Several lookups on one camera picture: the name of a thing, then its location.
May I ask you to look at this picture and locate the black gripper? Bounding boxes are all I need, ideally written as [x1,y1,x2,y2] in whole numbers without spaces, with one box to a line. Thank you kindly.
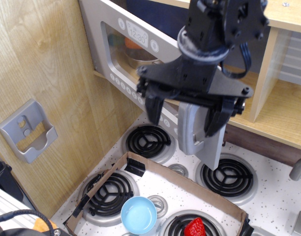
[137,56,254,137]

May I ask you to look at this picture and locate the grey toy microwave door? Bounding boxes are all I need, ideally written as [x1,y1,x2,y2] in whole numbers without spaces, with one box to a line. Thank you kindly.
[79,0,226,170]

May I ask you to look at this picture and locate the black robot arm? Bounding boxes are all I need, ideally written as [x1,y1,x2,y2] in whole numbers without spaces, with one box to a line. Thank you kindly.
[137,0,269,137]

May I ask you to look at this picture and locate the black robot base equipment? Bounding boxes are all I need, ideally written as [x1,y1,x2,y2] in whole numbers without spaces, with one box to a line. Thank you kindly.
[0,161,24,202]

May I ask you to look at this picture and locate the back left stove burner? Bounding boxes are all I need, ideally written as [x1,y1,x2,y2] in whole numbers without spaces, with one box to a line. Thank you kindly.
[121,124,176,164]

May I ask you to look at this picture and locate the stove burner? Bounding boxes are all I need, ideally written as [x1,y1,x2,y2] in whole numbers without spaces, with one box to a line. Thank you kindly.
[83,170,140,227]
[195,153,258,206]
[158,210,227,236]
[121,124,176,164]

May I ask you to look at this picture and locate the silver metal pot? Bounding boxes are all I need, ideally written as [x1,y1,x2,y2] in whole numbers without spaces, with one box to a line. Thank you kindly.
[124,46,163,69]

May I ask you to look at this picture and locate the back right stove burner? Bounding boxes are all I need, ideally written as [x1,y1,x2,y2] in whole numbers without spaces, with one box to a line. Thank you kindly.
[195,153,258,206]

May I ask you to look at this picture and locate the orange toy carrot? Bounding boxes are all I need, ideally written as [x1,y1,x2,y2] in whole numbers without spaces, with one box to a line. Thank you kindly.
[124,37,143,50]

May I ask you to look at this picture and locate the light blue bowl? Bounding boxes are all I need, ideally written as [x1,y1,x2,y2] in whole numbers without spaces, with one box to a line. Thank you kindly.
[120,196,157,235]

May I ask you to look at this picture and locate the front right stove burner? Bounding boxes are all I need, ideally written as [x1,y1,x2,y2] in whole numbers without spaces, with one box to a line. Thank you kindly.
[158,210,227,236]

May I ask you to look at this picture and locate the red toy strawberry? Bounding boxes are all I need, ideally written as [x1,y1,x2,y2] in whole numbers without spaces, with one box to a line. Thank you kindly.
[183,217,206,236]

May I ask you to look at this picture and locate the front left stove burner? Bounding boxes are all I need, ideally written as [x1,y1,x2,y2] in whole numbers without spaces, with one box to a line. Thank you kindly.
[83,170,140,227]

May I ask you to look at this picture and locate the grey toy faucet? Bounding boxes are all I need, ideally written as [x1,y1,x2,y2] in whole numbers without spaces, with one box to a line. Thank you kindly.
[289,159,301,181]

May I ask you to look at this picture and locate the brown cardboard barrier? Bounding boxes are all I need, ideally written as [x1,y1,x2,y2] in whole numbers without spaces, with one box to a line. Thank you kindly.
[63,152,254,236]

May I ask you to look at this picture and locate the silver ring knob centre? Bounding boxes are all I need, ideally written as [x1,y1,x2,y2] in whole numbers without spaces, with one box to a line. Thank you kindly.
[168,164,188,177]

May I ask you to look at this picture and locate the silver ring knob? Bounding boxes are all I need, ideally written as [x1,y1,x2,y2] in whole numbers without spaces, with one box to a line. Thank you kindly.
[148,195,168,218]
[168,164,188,177]

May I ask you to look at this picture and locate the silver ring knob front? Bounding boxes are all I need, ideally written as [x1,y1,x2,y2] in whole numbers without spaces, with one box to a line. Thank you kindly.
[148,195,168,218]

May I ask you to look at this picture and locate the grey wall-mounted holder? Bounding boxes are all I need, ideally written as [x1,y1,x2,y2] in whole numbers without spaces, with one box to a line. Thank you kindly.
[0,99,58,164]

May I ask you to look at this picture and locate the black cable bottom left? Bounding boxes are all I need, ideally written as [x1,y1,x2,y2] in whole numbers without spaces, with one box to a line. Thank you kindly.
[0,208,54,236]

